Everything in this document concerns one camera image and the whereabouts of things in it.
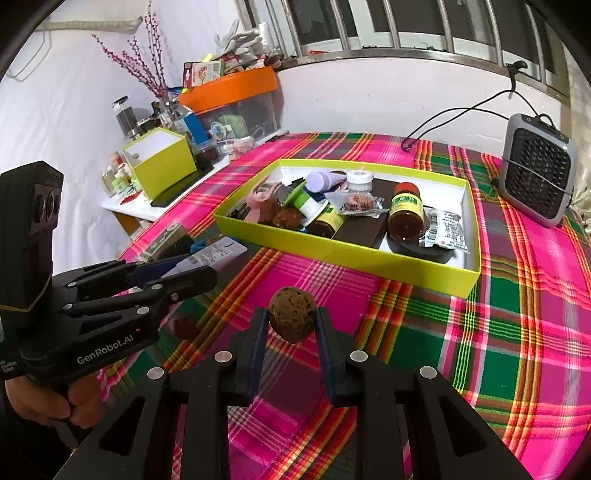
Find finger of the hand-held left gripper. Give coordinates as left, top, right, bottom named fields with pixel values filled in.
left=61, top=266, right=219, bottom=326
left=53, top=257, right=191, bottom=301

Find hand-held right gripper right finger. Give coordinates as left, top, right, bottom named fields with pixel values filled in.
left=315, top=308, right=534, bottom=480

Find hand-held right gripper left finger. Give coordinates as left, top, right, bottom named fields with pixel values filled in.
left=53, top=307, right=271, bottom=480

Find white cosmetic tube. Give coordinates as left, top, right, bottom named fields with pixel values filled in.
left=159, top=237, right=249, bottom=280

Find yellow-green shallow box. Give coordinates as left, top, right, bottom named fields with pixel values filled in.
left=213, top=159, right=482, bottom=297

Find lavender tube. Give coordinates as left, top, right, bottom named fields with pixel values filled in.
left=305, top=170, right=348, bottom=193

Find small white jar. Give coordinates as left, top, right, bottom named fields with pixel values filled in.
left=346, top=170, right=374, bottom=195

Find person's left hand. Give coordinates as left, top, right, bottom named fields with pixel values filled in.
left=4, top=376, right=103, bottom=428

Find small patterned paper box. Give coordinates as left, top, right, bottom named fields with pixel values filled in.
left=140, top=222, right=185, bottom=264

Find black cylindrical case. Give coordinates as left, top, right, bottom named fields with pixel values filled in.
left=159, top=235, right=195, bottom=264

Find white side cabinet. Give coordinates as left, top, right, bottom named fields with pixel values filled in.
left=100, top=129, right=289, bottom=241

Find black smartphone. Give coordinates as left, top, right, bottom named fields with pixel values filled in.
left=150, top=166, right=215, bottom=208

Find cluster of small bottles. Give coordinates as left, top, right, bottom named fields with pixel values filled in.
left=100, top=152, right=132, bottom=195

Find yellow-green tall box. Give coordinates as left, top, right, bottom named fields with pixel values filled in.
left=121, top=127, right=198, bottom=200

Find round clear plastic jar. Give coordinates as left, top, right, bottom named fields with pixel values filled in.
left=196, top=138, right=220, bottom=164

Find dark brown flat box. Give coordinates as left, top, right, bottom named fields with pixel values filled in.
left=332, top=178, right=393, bottom=252

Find white bottle green cap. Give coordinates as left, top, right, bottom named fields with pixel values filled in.
left=283, top=180, right=326, bottom=220

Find brown bottle yellow label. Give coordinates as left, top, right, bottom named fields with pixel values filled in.
left=305, top=205, right=347, bottom=239

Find red white tape packet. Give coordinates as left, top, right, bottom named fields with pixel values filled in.
left=228, top=137, right=254, bottom=160

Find black disc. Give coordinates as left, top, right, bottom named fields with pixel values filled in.
left=390, top=235, right=455, bottom=265

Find blue white carton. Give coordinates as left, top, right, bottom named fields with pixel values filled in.
left=182, top=108, right=209, bottom=146

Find glass jar black lid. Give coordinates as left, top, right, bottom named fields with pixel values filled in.
left=111, top=96, right=136, bottom=139

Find brown bottle red cap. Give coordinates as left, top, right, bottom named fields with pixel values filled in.
left=387, top=181, right=426, bottom=243

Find clear snack packet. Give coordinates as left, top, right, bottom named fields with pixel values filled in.
left=325, top=190, right=391, bottom=219

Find white silver packet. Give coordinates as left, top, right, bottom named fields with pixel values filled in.
left=418, top=208, right=469, bottom=254

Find clear storage bin orange lid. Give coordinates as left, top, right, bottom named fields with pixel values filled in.
left=178, top=66, right=280, bottom=139

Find pink blossom branches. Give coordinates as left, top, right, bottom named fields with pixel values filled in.
left=92, top=0, right=174, bottom=104

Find red white card packet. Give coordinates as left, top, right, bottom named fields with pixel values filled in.
left=182, top=60, right=222, bottom=88

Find white work gloves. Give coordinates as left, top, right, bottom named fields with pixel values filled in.
left=215, top=25, right=273, bottom=54

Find grey portable heater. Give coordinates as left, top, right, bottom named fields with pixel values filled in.
left=499, top=113, right=579, bottom=229

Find steel window guard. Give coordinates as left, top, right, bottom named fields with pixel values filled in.
left=240, top=0, right=573, bottom=100

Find heart print curtain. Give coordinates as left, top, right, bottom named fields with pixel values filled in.
left=566, top=51, right=591, bottom=222

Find blue ring band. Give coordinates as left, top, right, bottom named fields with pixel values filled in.
left=190, top=235, right=237, bottom=253

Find black cable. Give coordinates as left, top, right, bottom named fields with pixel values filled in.
left=401, top=74, right=550, bottom=153

